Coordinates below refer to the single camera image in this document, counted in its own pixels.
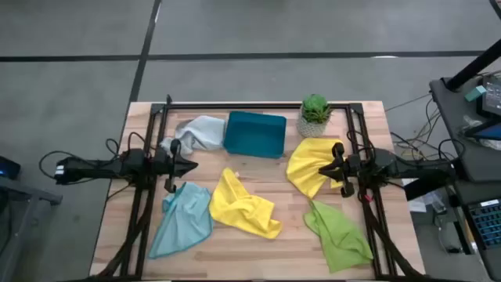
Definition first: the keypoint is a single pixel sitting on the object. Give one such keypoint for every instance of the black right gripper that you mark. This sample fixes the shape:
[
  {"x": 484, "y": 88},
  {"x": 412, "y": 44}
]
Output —
[{"x": 348, "y": 168}]

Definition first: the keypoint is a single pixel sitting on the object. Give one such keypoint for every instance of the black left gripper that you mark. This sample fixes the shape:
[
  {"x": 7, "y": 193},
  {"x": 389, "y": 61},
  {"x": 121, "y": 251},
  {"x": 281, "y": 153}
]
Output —
[{"x": 172, "y": 166}]

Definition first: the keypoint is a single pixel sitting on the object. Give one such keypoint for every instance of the grey waffle towel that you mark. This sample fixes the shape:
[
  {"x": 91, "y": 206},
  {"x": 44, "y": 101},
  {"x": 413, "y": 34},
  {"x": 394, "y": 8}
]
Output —
[{"x": 203, "y": 133}]

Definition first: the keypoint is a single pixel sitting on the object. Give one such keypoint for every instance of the light blue microfiber towel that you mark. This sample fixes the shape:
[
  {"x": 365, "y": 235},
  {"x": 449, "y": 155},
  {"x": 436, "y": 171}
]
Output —
[{"x": 180, "y": 223}]

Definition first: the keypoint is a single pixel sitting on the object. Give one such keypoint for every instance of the yellow microfiber towel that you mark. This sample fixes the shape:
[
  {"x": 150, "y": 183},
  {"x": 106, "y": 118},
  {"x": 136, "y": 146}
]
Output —
[
  {"x": 309, "y": 164},
  {"x": 238, "y": 207}
]

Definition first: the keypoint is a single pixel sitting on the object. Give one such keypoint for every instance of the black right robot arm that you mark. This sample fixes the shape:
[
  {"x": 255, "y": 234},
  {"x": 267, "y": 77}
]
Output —
[{"x": 411, "y": 168}]

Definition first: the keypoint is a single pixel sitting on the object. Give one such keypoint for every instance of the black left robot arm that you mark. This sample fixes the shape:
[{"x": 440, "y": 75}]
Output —
[{"x": 98, "y": 166}]

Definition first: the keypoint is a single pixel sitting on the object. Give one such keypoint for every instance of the green microfiber towel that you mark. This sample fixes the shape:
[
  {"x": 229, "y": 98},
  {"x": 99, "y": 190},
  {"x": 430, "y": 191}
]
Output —
[{"x": 336, "y": 235}]

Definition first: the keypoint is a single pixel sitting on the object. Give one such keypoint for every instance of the potted succulent plant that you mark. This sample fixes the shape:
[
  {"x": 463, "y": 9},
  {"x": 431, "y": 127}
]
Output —
[{"x": 315, "y": 109}]

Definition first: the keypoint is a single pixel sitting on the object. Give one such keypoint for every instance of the teal plastic bin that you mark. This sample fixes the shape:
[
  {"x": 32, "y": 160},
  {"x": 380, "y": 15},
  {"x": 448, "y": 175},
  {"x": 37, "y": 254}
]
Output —
[{"x": 254, "y": 135}]

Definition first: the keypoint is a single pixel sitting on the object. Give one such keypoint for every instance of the white paper sheet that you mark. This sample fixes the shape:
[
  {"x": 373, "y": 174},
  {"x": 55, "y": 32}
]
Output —
[{"x": 419, "y": 204}]

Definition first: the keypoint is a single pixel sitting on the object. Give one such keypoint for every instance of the black power adapter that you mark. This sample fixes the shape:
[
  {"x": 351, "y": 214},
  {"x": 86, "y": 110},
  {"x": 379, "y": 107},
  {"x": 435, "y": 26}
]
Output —
[{"x": 440, "y": 215}]

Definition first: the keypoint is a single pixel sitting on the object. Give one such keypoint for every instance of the black side desk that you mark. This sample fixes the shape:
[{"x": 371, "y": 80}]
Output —
[{"x": 450, "y": 117}]

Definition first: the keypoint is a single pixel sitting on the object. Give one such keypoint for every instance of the clear plastic bag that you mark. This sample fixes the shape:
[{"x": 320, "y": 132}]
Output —
[{"x": 469, "y": 124}]

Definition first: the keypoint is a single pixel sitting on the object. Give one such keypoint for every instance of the dark tablet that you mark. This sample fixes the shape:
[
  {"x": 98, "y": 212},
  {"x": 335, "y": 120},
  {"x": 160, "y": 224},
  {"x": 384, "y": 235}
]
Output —
[{"x": 487, "y": 132}]

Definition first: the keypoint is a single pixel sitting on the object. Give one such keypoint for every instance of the small teal box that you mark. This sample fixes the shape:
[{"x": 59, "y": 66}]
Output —
[{"x": 474, "y": 94}]

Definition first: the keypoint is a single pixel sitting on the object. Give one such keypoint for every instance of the backlit computer keyboard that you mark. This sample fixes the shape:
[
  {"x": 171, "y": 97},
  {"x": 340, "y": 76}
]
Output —
[{"x": 487, "y": 223}]

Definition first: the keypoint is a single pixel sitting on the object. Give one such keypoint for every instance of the grey metal stand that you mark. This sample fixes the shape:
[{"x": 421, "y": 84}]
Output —
[{"x": 23, "y": 194}]

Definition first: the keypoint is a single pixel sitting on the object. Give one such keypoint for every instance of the black slanted pole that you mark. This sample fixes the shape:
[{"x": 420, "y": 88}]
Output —
[{"x": 469, "y": 68}]

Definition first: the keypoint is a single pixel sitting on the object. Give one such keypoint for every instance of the black device with blue light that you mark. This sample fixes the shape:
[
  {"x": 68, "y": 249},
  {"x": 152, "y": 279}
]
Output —
[{"x": 9, "y": 168}]

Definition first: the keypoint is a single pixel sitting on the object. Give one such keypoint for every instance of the dark desk monitor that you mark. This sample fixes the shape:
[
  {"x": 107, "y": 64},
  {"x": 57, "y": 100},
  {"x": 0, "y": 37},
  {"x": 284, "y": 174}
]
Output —
[{"x": 493, "y": 96}]

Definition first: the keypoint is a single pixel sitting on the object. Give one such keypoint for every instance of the black aluminium frame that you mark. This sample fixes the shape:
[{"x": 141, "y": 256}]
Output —
[{"x": 254, "y": 106}]

